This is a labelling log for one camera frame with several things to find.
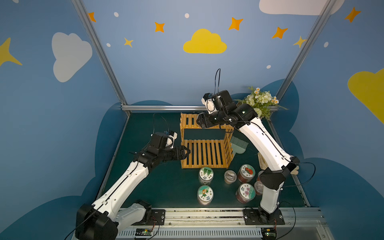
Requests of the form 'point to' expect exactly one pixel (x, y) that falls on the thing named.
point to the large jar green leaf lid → (205, 175)
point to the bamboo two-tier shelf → (209, 147)
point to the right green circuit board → (268, 233)
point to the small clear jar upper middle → (230, 176)
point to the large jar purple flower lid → (245, 192)
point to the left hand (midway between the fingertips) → (184, 150)
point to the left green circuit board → (143, 232)
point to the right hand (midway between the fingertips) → (205, 117)
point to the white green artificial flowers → (263, 102)
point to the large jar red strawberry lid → (245, 173)
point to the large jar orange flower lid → (205, 195)
